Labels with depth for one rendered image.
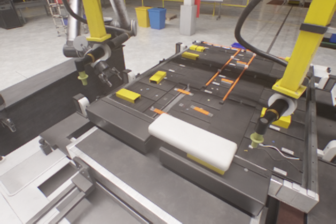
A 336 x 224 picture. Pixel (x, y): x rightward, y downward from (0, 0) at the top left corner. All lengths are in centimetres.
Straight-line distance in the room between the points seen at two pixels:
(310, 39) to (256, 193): 51
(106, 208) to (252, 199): 68
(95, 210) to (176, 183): 44
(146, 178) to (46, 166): 62
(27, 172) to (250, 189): 110
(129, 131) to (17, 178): 67
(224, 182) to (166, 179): 25
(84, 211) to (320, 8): 118
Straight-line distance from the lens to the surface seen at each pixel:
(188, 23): 625
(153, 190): 82
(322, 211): 113
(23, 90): 197
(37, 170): 126
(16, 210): 117
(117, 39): 103
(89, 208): 110
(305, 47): 64
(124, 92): 128
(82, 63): 81
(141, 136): 85
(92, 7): 87
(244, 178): 77
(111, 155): 95
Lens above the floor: 171
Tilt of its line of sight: 35 degrees down
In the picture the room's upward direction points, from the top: straight up
